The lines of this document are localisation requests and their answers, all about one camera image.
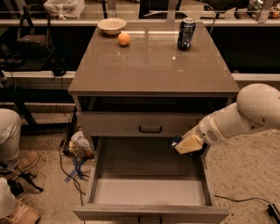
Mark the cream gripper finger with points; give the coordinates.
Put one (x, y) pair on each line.
(187, 145)

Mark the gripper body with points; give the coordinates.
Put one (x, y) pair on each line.
(208, 134)

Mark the blue rxbar blueberry wrapper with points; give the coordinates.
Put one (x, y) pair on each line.
(193, 155)

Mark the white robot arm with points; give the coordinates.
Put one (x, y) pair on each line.
(257, 108)

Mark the open grey lower drawer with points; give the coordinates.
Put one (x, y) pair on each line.
(142, 179)

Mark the grey drawer cabinet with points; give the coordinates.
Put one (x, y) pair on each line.
(151, 74)

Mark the closed grey upper drawer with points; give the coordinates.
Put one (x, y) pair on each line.
(125, 124)

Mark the crumpled plastic bag on floor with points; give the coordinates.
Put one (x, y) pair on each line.
(79, 145)

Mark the dark blue soda can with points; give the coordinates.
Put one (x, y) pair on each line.
(185, 35)

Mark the orange fruit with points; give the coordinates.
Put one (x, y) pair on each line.
(123, 39)

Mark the white bowl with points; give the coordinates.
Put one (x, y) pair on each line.
(112, 26)

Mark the black headphones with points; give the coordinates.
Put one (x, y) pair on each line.
(58, 67)

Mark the tan boot upper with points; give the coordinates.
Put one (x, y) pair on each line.
(22, 164)

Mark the tan boot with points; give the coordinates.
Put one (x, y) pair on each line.
(15, 211)
(22, 164)

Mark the tan boot lower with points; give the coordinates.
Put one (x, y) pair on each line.
(15, 211)

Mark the person leg beige trousers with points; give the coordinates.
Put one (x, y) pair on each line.
(10, 127)

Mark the white plastic bag background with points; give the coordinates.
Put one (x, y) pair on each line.
(65, 9)

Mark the black chair background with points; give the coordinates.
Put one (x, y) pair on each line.
(36, 49)

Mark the black drawer handle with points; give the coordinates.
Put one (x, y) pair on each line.
(150, 129)

